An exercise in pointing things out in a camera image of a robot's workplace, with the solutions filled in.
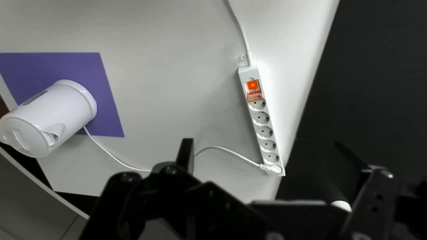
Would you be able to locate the white power strip orange switch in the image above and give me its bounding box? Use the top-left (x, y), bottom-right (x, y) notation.
top-left (236, 65), bottom-right (286, 178)

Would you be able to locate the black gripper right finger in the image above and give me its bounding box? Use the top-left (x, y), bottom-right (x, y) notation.
top-left (334, 141), bottom-right (402, 240)

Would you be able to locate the purple rectangular mat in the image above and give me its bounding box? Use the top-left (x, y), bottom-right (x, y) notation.
top-left (0, 51), bottom-right (126, 138)

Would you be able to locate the white electric kettle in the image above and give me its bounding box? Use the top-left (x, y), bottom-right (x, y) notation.
top-left (0, 78), bottom-right (98, 159)

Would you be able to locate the white power strip cable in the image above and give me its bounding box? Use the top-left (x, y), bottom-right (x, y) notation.
top-left (224, 0), bottom-right (250, 67)

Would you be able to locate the white kettle power cable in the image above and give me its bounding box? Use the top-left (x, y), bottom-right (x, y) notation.
top-left (81, 125), bottom-right (284, 175)

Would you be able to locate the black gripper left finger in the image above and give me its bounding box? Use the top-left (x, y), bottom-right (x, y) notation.
top-left (78, 137), bottom-right (277, 240)

